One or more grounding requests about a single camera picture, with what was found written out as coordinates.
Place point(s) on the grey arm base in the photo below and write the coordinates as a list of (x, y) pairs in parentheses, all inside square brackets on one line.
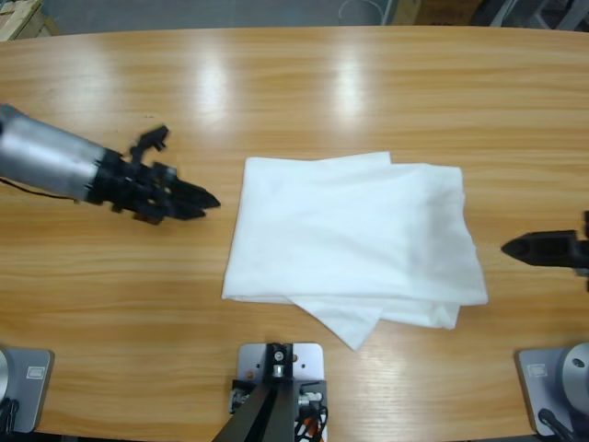
[(32, 400), (575, 368)]

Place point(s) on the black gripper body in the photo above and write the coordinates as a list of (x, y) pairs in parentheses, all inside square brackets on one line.
[(129, 184), (585, 253)]

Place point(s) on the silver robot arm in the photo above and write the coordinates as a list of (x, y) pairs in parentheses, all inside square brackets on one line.
[(46, 156)]

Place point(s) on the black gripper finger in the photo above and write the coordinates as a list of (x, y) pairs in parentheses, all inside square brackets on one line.
[(195, 195), (184, 211), (543, 248)]

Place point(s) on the dark camera post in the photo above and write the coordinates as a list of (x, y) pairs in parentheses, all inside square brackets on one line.
[(271, 414)]

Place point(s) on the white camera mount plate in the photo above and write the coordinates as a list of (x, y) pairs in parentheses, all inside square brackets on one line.
[(308, 364)]

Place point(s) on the grey metal frame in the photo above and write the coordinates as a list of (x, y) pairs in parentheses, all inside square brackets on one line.
[(529, 14)]

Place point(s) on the silver black clamp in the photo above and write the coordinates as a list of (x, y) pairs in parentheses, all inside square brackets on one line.
[(310, 396), (239, 396)]

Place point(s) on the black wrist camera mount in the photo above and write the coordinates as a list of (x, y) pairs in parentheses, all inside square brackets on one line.
[(149, 140)]

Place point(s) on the brown cardboard box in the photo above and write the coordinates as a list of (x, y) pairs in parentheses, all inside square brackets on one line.
[(437, 9)]

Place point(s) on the grey metal post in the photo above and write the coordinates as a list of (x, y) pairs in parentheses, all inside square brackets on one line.
[(391, 11)]

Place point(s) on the wooden pallet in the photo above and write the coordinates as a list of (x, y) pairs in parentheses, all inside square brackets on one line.
[(18, 23)]

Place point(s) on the white polo shirt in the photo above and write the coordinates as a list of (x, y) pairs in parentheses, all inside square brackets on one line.
[(345, 230)]

